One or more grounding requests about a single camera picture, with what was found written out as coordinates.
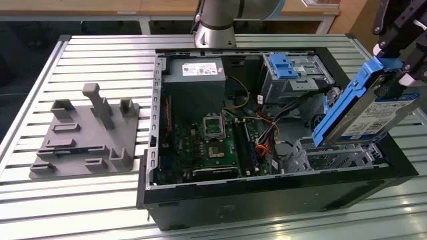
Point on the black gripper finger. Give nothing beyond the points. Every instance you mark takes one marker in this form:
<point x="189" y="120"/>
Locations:
<point x="418" y="62"/>
<point x="401" y="20"/>

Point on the black RAM slot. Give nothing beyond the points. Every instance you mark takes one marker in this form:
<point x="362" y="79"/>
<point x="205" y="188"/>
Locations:
<point x="241" y="147"/>

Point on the hard disk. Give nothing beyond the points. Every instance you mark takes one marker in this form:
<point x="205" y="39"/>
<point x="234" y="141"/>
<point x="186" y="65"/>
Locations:
<point x="368" y="120"/>

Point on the metal optical drive cage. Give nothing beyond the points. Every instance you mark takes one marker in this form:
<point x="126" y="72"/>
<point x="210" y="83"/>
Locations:
<point x="301" y="85"/>

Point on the wooden desk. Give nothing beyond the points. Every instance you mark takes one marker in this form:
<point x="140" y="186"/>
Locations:
<point x="101" y="10"/>

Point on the metal disk bay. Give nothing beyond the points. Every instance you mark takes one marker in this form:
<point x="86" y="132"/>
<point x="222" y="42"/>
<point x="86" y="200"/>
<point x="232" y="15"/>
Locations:
<point x="334" y="160"/>

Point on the black expansion card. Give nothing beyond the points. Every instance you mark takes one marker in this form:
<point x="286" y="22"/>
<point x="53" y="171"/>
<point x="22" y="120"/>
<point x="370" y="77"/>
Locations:
<point x="217" y="172"/>

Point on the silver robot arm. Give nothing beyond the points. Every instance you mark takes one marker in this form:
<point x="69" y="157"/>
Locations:
<point x="217" y="25"/>

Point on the black power supply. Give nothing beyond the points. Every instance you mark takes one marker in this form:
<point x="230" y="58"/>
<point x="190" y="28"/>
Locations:
<point x="194" y="85"/>

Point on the black case fan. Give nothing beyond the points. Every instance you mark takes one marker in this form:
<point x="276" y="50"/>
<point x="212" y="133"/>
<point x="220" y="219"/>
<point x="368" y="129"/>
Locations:
<point x="316" y="122"/>

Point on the grey parts rack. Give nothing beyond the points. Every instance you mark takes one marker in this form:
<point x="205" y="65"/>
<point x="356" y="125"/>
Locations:
<point x="83" y="140"/>

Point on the CPU socket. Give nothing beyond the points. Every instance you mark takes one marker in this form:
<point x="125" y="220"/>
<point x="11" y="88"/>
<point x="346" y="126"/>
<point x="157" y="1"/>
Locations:
<point x="217" y="151"/>

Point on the black PC case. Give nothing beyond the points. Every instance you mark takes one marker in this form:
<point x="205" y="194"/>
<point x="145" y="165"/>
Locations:
<point x="234" y="205"/>

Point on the green motherboard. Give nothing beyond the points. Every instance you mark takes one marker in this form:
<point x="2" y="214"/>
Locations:
<point x="190" y="150"/>

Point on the blue drive clip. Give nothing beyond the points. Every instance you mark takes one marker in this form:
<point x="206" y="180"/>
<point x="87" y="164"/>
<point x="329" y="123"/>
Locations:
<point x="284" y="72"/>

